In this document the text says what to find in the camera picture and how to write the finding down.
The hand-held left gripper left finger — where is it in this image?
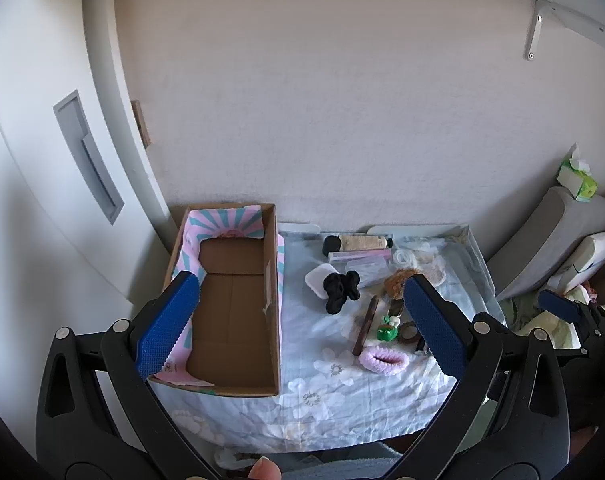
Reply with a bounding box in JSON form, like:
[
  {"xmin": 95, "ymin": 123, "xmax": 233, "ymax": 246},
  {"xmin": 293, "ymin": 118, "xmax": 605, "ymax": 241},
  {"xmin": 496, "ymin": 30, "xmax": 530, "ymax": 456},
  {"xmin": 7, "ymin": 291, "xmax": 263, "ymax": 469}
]
[{"xmin": 35, "ymin": 270, "xmax": 223, "ymax": 480}]

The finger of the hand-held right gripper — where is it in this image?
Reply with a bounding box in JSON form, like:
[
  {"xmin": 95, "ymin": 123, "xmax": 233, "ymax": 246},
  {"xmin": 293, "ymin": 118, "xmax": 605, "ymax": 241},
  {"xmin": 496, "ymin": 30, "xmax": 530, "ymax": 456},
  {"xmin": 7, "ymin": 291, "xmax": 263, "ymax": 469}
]
[{"xmin": 538, "ymin": 287, "xmax": 585, "ymax": 325}]

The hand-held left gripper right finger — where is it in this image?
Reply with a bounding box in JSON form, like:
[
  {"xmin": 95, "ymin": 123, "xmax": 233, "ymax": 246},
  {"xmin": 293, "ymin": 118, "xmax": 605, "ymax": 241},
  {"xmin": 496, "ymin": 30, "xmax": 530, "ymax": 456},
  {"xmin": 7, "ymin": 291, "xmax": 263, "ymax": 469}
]
[{"xmin": 382, "ymin": 274, "xmax": 570, "ymax": 480}]

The brown tape roll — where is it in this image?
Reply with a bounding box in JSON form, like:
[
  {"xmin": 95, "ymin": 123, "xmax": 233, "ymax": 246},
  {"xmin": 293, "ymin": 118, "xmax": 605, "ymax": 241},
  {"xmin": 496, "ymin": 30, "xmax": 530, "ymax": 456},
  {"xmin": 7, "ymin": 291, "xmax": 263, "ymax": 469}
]
[{"xmin": 398, "ymin": 322, "xmax": 425, "ymax": 346}]

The green frog toy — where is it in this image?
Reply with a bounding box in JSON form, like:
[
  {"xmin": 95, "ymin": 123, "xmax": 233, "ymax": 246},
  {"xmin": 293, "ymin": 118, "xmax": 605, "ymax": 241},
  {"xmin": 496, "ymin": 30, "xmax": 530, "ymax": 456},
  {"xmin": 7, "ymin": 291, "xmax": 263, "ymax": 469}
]
[{"xmin": 376, "ymin": 315, "xmax": 400, "ymax": 343}]

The beige lace pad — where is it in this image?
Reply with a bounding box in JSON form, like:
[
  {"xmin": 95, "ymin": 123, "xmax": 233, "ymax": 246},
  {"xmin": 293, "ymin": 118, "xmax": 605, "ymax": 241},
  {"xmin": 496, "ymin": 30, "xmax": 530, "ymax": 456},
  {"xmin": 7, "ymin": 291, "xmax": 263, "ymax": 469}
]
[{"xmin": 416, "ymin": 259, "xmax": 450, "ymax": 287}]

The brown plush bear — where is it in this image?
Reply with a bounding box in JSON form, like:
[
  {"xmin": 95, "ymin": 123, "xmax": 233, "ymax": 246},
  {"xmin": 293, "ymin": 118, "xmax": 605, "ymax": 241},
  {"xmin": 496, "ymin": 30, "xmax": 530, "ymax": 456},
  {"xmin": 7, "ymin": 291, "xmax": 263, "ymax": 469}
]
[{"xmin": 385, "ymin": 268, "xmax": 420, "ymax": 297}]

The pink fluffy scrunchie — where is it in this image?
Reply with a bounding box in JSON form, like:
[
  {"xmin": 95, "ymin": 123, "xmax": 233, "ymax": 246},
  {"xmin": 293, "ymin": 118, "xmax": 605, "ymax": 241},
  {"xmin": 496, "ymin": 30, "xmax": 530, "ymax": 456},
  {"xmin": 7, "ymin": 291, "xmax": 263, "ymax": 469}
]
[{"xmin": 358, "ymin": 344, "xmax": 409, "ymax": 376}]

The cardboard box with pink lining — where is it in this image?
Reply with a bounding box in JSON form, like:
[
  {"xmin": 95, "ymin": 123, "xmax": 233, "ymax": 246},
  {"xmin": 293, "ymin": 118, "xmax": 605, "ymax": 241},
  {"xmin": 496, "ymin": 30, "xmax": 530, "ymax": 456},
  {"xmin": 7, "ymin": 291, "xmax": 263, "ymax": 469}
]
[{"xmin": 147, "ymin": 203, "xmax": 288, "ymax": 398}]

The brown wooden stick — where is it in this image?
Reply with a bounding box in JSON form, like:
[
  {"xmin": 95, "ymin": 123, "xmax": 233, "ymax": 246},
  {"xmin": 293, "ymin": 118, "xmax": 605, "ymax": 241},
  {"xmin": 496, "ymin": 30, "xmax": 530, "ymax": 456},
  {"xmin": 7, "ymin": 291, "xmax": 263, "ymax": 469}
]
[{"xmin": 352, "ymin": 295, "xmax": 380, "ymax": 356}]

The black fabric hair accessory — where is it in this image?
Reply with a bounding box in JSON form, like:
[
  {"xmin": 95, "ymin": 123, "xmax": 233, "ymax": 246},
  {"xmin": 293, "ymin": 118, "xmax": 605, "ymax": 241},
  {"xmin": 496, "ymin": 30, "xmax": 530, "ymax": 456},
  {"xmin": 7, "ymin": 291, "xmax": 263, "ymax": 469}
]
[{"xmin": 322, "ymin": 270, "xmax": 363, "ymax": 315}]

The cream bottle with black cap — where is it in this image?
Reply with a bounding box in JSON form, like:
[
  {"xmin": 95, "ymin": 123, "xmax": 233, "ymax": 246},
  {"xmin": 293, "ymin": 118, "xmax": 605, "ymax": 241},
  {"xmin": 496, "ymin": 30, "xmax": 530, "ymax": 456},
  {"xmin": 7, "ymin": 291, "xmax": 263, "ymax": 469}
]
[{"xmin": 323, "ymin": 233, "xmax": 394, "ymax": 256}]

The white rounded case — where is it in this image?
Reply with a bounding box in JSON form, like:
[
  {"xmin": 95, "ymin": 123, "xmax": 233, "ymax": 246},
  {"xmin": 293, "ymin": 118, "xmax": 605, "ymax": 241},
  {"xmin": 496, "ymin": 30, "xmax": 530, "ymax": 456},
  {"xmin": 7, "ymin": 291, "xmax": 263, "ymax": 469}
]
[{"xmin": 305, "ymin": 265, "xmax": 341, "ymax": 294}]

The person's left hand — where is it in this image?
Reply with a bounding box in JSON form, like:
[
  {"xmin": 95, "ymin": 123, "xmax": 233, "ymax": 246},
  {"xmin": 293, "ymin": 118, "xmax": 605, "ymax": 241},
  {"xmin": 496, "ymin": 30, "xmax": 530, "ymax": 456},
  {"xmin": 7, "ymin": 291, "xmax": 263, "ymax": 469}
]
[{"xmin": 247, "ymin": 456, "xmax": 283, "ymax": 480}]

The yellow green cloth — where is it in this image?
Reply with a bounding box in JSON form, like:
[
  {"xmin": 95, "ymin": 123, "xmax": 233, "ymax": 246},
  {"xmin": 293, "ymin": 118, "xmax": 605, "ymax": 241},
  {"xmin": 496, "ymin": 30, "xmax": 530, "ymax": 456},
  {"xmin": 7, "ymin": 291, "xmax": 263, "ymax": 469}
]
[{"xmin": 502, "ymin": 290, "xmax": 583, "ymax": 351}]

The white pillow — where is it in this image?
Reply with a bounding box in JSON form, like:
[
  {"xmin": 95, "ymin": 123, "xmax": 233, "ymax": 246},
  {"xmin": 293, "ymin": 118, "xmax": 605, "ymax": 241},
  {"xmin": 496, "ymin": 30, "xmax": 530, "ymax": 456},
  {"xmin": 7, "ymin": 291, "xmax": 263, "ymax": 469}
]
[{"xmin": 547, "ymin": 230, "xmax": 605, "ymax": 291}]

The grey cushion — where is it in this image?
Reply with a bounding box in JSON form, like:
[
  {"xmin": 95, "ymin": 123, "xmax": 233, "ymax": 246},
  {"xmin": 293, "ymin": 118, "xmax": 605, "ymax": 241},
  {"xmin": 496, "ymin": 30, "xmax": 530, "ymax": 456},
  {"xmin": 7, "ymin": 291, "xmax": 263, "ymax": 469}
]
[{"xmin": 497, "ymin": 186, "xmax": 605, "ymax": 302}]

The green tissue box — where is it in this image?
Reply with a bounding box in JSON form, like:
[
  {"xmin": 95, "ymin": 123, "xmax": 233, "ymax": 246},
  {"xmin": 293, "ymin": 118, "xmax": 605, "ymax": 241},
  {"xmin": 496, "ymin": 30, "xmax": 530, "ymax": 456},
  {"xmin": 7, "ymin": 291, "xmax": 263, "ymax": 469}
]
[{"xmin": 556, "ymin": 144, "xmax": 598, "ymax": 203}]

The pale blue floral cloth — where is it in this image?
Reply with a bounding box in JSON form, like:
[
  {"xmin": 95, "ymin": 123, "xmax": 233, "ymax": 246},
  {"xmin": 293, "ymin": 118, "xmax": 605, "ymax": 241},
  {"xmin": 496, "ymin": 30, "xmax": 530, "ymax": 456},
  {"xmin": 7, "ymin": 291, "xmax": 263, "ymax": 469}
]
[{"xmin": 175, "ymin": 225, "xmax": 508, "ymax": 456}]

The grey blue fluffy mat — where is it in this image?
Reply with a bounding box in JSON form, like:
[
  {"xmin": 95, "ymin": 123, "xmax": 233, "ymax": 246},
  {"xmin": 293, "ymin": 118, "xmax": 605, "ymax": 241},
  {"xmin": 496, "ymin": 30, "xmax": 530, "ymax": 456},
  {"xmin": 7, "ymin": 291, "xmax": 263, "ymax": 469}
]
[{"xmin": 282, "ymin": 440, "xmax": 403, "ymax": 480}]

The white sliding door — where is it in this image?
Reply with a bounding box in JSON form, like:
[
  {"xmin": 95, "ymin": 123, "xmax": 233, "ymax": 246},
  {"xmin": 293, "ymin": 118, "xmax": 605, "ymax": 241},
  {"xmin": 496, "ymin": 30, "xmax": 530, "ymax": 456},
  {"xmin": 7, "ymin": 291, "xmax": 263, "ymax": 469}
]
[{"xmin": 0, "ymin": 0, "xmax": 170, "ymax": 411}]

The wooden wall block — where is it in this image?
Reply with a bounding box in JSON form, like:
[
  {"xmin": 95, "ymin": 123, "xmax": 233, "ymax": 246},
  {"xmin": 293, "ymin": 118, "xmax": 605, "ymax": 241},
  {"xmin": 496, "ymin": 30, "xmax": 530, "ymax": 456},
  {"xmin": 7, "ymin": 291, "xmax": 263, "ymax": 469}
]
[{"xmin": 131, "ymin": 100, "xmax": 150, "ymax": 149}]

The white shelf bracket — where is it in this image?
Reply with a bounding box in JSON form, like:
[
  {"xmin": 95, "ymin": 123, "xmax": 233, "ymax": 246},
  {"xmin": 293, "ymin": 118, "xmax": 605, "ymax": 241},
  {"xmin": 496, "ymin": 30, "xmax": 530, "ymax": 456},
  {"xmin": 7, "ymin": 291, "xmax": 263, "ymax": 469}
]
[{"xmin": 523, "ymin": 0, "xmax": 558, "ymax": 61}]

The white wall shelf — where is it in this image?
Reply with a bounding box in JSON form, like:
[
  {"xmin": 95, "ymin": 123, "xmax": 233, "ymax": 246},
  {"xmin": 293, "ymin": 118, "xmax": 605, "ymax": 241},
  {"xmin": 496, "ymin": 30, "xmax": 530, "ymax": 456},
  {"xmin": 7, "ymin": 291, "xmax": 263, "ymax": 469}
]
[{"xmin": 482, "ymin": 0, "xmax": 605, "ymax": 66}]

